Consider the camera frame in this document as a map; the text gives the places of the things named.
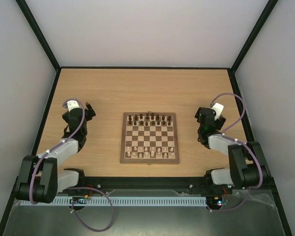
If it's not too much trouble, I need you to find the black frame post left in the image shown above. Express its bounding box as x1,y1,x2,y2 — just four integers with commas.
16,0,62,72

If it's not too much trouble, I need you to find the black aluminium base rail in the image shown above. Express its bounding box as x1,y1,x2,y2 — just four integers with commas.
14,176,276,197

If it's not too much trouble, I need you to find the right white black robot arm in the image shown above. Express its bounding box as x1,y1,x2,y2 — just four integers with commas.
195,107,271,193

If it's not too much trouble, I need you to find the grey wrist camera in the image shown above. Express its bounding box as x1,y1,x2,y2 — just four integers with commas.
210,103,224,120
62,99,81,112

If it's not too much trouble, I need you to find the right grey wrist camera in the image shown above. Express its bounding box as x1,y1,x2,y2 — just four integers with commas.
210,103,224,120

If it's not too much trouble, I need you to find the wooden chess board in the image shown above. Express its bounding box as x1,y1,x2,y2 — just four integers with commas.
120,112,180,164

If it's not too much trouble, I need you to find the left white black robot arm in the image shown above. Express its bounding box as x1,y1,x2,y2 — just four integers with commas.
14,99,96,204

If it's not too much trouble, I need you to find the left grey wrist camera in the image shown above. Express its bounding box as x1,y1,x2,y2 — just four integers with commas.
62,99,81,112

